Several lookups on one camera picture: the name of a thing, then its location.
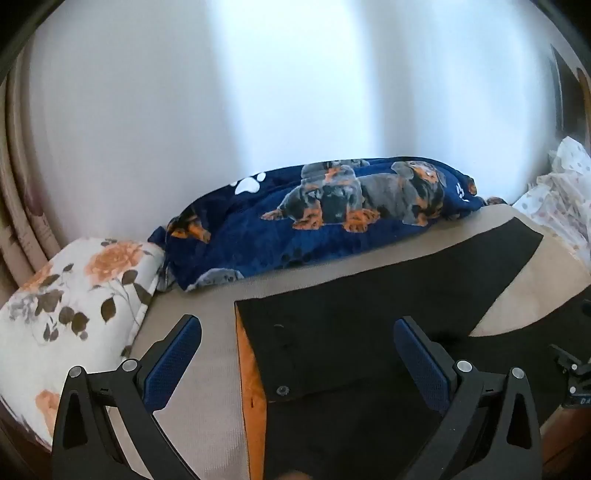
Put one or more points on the black pants with orange lining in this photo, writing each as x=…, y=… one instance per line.
x=346, y=332

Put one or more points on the white dotted cloth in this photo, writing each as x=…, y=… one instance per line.
x=563, y=198

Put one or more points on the dark wooden frame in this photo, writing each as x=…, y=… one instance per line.
x=561, y=92

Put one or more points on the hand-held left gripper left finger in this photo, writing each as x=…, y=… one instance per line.
x=173, y=360

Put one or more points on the white floral pillow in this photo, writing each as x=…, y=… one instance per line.
x=69, y=323

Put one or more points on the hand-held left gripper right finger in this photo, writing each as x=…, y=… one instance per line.
x=422, y=364

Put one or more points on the beige bed mattress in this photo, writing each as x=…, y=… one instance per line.
x=212, y=392

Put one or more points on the beige pleated curtain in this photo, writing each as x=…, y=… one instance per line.
x=23, y=230

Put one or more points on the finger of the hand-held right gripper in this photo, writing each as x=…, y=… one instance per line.
x=572, y=369

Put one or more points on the blue dog print blanket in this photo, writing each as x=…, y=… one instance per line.
x=258, y=230

